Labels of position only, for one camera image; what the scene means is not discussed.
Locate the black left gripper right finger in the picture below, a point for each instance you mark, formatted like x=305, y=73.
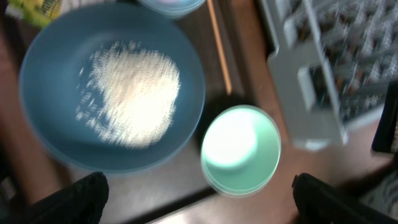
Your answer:
x=319, y=203

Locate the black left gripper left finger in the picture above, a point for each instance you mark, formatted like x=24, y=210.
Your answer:
x=80, y=203

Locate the mint green bowl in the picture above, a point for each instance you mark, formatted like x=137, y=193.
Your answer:
x=240, y=151

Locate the dark blue plate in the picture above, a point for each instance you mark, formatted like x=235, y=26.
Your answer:
x=55, y=71

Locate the white rice pile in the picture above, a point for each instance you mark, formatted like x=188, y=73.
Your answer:
x=128, y=95

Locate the grey dishwasher rack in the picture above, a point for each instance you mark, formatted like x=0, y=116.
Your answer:
x=331, y=63

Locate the brown serving tray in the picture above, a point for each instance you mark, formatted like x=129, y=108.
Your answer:
x=133, y=198

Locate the yellow green snack wrapper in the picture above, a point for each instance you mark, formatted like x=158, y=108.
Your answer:
x=39, y=13

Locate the light blue small bowl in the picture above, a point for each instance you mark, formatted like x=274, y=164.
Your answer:
x=173, y=8

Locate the wooden chopstick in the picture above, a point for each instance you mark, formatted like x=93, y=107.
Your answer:
x=220, y=48

